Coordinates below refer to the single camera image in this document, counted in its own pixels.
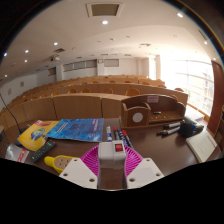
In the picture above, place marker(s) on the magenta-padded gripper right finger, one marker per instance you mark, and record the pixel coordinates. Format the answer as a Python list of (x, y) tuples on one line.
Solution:
[(143, 171)]

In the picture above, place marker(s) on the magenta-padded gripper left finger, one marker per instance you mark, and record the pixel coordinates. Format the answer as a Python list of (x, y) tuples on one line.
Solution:
[(78, 171)]

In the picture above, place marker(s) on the white charger with red switch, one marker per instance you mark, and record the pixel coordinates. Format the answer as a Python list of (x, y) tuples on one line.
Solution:
[(111, 156)]

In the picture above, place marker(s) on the black remote control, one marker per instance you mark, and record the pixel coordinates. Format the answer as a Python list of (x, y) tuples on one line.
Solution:
[(43, 150)]

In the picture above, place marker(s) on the blue booklet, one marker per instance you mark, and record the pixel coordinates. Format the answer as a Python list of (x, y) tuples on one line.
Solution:
[(78, 129)]

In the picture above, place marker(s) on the black marker pen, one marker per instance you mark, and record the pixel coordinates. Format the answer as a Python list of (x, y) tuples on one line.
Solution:
[(168, 131), (171, 125)]

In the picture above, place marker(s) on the blue whiteboard marker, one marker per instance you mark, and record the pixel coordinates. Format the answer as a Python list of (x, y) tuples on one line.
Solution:
[(109, 133)]

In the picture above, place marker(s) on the wooden desk organizer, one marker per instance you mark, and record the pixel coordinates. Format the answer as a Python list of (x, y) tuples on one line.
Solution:
[(136, 116)]

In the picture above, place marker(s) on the yellow booklet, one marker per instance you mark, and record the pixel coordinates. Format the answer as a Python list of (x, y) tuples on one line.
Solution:
[(35, 135)]

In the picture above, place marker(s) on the white notebook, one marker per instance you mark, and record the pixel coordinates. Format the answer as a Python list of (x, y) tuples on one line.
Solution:
[(201, 145)]

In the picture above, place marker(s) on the clear plastic bag, red label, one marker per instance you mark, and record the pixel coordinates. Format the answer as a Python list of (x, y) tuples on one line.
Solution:
[(16, 154)]

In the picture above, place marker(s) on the rows of wooden lecture seats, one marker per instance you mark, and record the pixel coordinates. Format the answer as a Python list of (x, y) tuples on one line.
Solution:
[(76, 105)]

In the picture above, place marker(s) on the wooden shelf unit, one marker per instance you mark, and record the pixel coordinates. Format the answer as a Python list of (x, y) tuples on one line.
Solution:
[(220, 133)]

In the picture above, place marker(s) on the large bright window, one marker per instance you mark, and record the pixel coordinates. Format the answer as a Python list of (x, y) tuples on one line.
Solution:
[(190, 83)]

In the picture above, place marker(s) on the ceiling projector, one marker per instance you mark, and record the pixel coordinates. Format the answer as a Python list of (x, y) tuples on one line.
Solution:
[(55, 58)]

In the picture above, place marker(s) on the small ceiling air vent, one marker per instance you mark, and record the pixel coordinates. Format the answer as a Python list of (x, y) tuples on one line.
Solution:
[(202, 34)]

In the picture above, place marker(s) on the recessed ceiling lights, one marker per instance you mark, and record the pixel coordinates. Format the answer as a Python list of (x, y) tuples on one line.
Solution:
[(104, 22)]

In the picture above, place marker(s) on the large ceiling air vent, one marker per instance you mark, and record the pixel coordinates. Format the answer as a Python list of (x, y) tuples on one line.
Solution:
[(104, 10)]

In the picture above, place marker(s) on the black metal frame stand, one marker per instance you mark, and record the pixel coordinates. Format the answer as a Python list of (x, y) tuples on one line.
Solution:
[(2, 141)]

